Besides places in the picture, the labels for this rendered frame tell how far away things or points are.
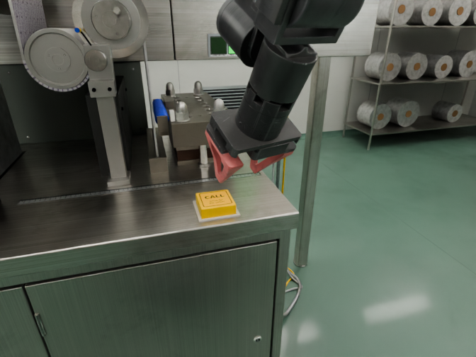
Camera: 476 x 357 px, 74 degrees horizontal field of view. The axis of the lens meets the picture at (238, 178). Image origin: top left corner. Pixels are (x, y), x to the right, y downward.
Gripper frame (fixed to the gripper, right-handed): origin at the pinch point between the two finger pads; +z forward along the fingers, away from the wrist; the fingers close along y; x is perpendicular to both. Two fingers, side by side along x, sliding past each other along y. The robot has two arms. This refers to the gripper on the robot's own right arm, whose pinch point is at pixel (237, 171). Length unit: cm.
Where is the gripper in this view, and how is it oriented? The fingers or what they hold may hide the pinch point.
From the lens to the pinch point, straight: 45.5
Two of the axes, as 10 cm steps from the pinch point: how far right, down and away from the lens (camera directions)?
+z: -2.7, 6.1, 7.4
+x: 4.8, 7.6, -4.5
